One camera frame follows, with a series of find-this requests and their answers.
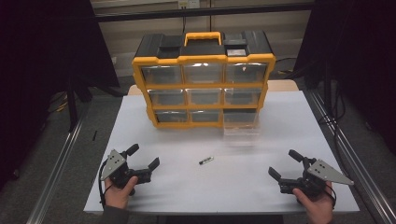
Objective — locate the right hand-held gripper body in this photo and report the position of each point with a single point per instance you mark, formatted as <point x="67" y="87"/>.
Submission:
<point x="323" y="171"/>

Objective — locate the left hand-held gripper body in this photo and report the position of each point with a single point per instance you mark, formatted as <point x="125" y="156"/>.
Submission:
<point x="115" y="165"/>

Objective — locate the pulled-out clear plastic drawer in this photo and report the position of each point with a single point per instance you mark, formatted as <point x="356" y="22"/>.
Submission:
<point x="240" y="119"/>

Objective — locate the yellow and black drawer organizer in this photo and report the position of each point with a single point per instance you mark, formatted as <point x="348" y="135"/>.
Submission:
<point x="202" y="58"/>

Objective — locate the person's left hand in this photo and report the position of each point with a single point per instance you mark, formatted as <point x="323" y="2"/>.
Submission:
<point x="117" y="196"/>

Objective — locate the person's right hand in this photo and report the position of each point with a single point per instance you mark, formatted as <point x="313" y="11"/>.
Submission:
<point x="319" y="208"/>

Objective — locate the small black stick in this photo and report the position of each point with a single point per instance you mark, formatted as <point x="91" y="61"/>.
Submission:
<point x="94" y="135"/>

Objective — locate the black metal stand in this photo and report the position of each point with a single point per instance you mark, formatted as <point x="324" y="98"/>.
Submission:
<point x="72" y="99"/>

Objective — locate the set of closed clear drawers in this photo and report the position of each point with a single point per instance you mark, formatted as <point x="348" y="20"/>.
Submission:
<point x="201" y="73"/>

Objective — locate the black curtain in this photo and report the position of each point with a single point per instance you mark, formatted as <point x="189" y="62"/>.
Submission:
<point x="358" y="56"/>
<point x="37" y="62"/>

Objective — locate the aluminium frame rail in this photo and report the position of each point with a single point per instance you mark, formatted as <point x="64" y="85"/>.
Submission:
<point x="351" y="155"/>
<point x="54" y="174"/>

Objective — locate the black horizontal frame bar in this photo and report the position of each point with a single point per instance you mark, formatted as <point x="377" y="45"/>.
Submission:
<point x="202" y="12"/>

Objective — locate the white wall outlet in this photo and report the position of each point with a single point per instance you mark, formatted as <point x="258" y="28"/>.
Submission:
<point x="188" y="3"/>

